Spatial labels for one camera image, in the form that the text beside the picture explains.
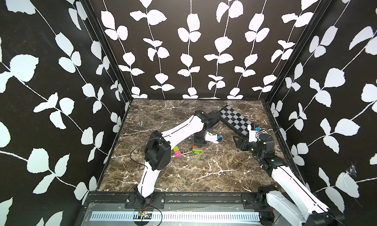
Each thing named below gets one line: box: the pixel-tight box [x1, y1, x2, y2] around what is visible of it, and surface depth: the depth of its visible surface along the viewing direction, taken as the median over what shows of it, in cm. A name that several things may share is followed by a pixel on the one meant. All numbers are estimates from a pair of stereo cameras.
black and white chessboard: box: [217, 105, 253, 136], surface depth 109 cm
